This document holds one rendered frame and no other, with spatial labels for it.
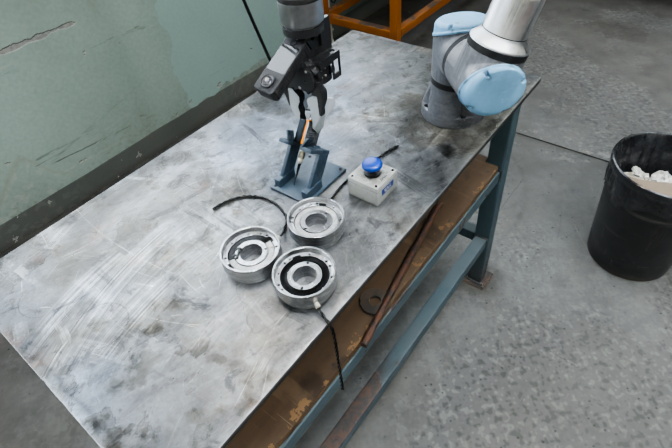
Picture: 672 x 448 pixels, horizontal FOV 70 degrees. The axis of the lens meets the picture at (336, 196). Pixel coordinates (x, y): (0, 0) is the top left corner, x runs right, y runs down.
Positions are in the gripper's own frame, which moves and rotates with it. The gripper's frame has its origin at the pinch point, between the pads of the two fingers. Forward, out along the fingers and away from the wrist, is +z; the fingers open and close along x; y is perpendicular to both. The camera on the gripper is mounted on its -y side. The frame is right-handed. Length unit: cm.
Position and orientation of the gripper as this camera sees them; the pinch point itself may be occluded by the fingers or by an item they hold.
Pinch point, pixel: (308, 126)
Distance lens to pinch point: 95.4
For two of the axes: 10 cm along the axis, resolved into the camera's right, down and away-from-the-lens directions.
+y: 6.0, -5.8, 5.5
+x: -8.0, -3.6, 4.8
